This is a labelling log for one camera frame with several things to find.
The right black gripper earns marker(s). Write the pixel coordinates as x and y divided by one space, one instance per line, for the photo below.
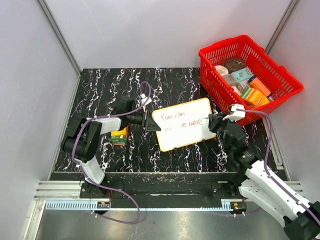
214 120

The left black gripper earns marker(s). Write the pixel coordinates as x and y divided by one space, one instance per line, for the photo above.
151 125

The yellow framed whiteboard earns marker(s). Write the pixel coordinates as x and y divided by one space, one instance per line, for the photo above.
183 124

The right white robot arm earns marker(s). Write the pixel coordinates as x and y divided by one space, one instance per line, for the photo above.
255 181

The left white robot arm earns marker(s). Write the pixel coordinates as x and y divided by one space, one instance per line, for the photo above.
82 138

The orange sponge package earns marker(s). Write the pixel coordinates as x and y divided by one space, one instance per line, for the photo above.
120 137

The yellow sponge pack in basket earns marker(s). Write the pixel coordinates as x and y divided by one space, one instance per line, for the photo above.
254 97

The orange bottle blue cap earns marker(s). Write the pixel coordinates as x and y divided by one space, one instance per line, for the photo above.
255 82

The teal box in basket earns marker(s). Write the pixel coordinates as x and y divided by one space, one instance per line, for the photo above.
242 74

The red plastic shopping basket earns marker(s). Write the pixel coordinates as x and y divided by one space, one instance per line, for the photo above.
225 91

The pink round container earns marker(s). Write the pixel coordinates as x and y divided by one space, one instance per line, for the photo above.
221 70

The brown round lid container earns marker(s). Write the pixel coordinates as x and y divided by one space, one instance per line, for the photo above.
234 64

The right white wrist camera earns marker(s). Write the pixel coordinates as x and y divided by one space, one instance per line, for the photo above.
236 113

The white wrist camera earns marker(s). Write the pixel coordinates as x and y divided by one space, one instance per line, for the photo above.
236 113
144 100

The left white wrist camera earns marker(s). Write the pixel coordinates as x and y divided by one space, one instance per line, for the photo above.
144 100

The aluminium front rail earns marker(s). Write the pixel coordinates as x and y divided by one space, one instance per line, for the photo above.
68 195

